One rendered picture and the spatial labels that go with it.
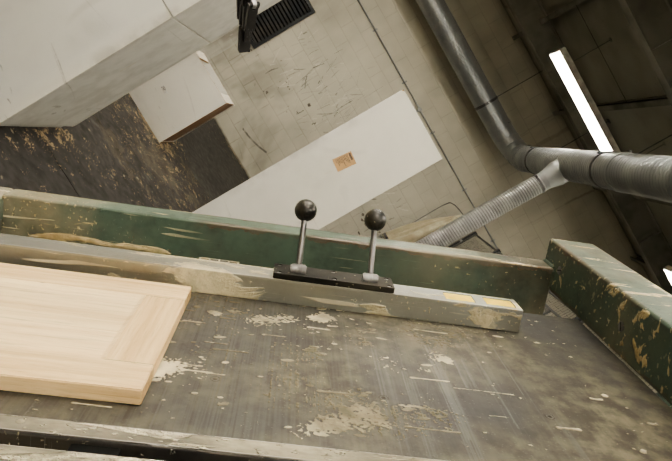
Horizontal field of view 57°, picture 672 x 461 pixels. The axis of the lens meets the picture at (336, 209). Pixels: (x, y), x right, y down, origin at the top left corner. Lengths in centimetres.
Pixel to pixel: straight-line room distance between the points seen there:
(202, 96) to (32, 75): 266
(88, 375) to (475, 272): 81
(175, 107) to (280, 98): 329
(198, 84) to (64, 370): 525
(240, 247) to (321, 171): 336
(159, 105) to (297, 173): 187
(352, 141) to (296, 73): 456
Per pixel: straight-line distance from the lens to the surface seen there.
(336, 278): 102
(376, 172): 459
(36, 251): 108
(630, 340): 111
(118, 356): 79
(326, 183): 459
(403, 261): 127
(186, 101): 594
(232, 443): 56
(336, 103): 899
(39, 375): 76
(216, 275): 102
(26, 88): 348
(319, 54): 905
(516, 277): 134
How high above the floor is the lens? 154
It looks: 4 degrees down
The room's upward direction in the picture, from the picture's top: 60 degrees clockwise
